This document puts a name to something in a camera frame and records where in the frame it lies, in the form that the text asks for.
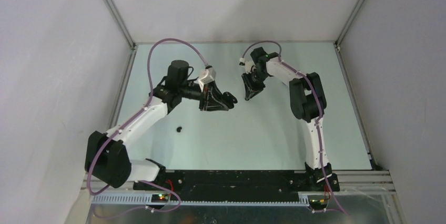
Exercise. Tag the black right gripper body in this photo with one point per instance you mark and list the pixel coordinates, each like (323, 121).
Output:
(262, 76)

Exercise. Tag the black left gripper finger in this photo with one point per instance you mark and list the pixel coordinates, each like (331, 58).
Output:
(214, 92)
(219, 105)

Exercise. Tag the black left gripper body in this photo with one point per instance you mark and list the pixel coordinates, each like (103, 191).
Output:
(203, 98)

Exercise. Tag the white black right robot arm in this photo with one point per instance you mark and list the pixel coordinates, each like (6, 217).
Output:
(307, 104)

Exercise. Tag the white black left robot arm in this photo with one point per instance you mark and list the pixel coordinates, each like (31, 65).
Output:
(107, 157)

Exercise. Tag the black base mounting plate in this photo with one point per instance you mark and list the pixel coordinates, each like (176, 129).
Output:
(239, 192)

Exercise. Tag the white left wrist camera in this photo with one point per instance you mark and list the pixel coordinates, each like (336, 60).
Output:
(206, 76)

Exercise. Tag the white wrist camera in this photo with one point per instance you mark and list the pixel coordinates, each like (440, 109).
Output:
(206, 76)
(248, 65)

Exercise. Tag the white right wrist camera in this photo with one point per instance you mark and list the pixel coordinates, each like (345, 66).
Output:
(248, 65)

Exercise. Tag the aluminium frame post right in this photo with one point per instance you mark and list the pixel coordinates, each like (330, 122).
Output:
(349, 22)

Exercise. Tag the aluminium frame post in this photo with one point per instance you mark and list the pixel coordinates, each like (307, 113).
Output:
(115, 14)
(349, 22)

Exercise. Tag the grey slotted cable duct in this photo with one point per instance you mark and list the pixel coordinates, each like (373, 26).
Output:
(153, 199)

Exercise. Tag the aluminium frame post left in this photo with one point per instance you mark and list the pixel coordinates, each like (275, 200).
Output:
(115, 14)

